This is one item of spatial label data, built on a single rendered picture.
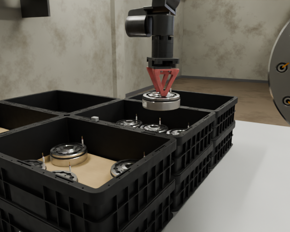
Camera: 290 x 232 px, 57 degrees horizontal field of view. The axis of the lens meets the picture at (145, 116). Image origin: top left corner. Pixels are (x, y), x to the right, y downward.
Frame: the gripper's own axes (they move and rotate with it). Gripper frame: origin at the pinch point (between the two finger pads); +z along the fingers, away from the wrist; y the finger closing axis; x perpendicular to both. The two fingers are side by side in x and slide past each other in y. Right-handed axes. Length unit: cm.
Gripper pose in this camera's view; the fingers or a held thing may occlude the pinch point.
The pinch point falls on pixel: (161, 91)
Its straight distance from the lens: 74.0
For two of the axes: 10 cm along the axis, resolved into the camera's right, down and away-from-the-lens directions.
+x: 9.8, -0.4, 1.9
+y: 2.0, 2.5, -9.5
